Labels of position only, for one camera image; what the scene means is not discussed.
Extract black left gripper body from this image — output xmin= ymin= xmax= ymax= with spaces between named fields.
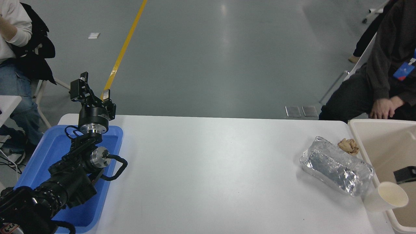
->
xmin=79 ymin=104 xmax=110 ymax=127

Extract white paper cup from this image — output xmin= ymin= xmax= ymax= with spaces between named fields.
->
xmin=363 ymin=181 xmax=409 ymax=212

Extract person's hand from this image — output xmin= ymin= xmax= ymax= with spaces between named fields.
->
xmin=389 ymin=96 xmax=405 ymax=112
xmin=370 ymin=98 xmax=396 ymax=119

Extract white chair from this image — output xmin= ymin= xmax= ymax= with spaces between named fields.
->
xmin=32 ymin=44 xmax=71 ymax=129

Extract large pale bin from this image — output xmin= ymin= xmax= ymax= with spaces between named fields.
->
xmin=348 ymin=119 xmax=416 ymax=234

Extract blue plastic tray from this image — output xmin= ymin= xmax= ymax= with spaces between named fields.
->
xmin=15 ymin=124 xmax=124 ymax=234

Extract black jacket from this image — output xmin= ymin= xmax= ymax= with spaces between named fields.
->
xmin=13 ymin=3 xmax=57 ymax=85

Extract seated person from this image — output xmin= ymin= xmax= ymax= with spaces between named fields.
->
xmin=318 ymin=0 xmax=416 ymax=121
xmin=0 ymin=0 xmax=44 ymax=164

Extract crumpled tan paper ball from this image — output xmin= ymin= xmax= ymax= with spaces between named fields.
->
xmin=338 ymin=138 xmax=359 ymax=155

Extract silver foil tray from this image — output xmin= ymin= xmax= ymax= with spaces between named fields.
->
xmin=299 ymin=136 xmax=375 ymax=198

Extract small white table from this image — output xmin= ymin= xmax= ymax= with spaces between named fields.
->
xmin=0 ymin=95 xmax=22 ymax=127

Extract blue name badge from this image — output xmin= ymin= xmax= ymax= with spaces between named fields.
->
xmin=393 ymin=49 xmax=416 ymax=81

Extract walking person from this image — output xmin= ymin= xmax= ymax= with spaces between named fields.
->
xmin=348 ymin=10 xmax=390 ymax=64

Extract white wheeled stand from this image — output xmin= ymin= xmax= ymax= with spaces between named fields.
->
xmin=362 ymin=2 xmax=390 ymax=24

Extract black floor cables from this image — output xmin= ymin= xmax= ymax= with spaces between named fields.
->
xmin=0 ymin=148 xmax=22 ymax=175

